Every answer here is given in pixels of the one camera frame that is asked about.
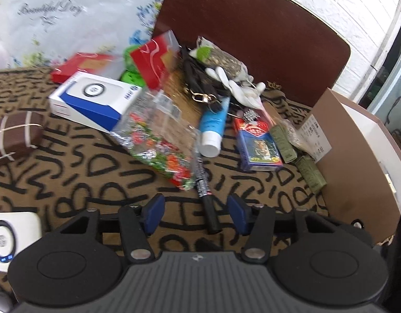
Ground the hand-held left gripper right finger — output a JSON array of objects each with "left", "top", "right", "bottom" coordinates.
[{"left": 228, "top": 194, "right": 343, "bottom": 264}]

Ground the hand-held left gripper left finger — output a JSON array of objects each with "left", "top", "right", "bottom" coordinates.
[{"left": 58, "top": 193, "right": 166, "bottom": 263}]

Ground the black marker pen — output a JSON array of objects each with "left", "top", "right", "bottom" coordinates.
[{"left": 193, "top": 150, "right": 221, "bottom": 234}]

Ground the blue playing card box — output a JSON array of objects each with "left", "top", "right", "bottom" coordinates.
[{"left": 234, "top": 117, "right": 284, "bottom": 173}]

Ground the blue hand cream tube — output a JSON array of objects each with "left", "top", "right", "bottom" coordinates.
[{"left": 199, "top": 98, "right": 231, "bottom": 158}]

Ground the pink cardboard box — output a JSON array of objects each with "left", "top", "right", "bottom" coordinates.
[{"left": 296, "top": 88, "right": 401, "bottom": 246}]

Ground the red box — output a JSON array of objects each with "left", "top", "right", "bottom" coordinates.
[{"left": 51, "top": 52, "right": 123, "bottom": 84}]

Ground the clear bag of colourful candy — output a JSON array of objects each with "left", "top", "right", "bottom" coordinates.
[{"left": 110, "top": 89, "right": 201, "bottom": 192}]

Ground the olive green packet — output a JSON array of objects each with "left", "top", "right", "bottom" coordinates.
[
  {"left": 293, "top": 155, "right": 327, "bottom": 194},
  {"left": 270, "top": 121, "right": 299, "bottom": 164}
]

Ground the small checkered charm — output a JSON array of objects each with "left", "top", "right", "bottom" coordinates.
[{"left": 241, "top": 108, "right": 261, "bottom": 123}]

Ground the white paper label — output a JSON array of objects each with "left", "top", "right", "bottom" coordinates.
[{"left": 296, "top": 114, "right": 332, "bottom": 164}]

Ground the white glove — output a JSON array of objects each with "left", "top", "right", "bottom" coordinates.
[{"left": 205, "top": 66, "right": 267, "bottom": 110}]

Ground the white and blue box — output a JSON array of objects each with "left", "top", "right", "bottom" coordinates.
[{"left": 49, "top": 71, "right": 146, "bottom": 134}]

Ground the green plastic toy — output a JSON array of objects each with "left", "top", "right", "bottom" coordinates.
[{"left": 120, "top": 46, "right": 146, "bottom": 87}]

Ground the white power bank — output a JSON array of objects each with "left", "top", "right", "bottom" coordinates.
[{"left": 0, "top": 211, "right": 43, "bottom": 273}]

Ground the red packet in clear wrap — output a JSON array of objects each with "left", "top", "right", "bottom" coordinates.
[{"left": 130, "top": 30, "right": 182, "bottom": 90}]

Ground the green and white snack bag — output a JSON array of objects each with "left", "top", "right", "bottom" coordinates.
[{"left": 188, "top": 36, "right": 250, "bottom": 83}]

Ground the brown checked case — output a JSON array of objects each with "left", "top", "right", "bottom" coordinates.
[{"left": 0, "top": 111, "right": 44, "bottom": 167}]

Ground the glass door with cartoon drawing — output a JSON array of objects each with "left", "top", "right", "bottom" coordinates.
[{"left": 366, "top": 16, "right": 401, "bottom": 146}]

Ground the white floral plastic bag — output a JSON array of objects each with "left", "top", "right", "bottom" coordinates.
[{"left": 0, "top": 0, "right": 172, "bottom": 70}]

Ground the black strap with gold clasp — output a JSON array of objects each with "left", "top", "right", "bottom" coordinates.
[{"left": 180, "top": 46, "right": 231, "bottom": 105}]

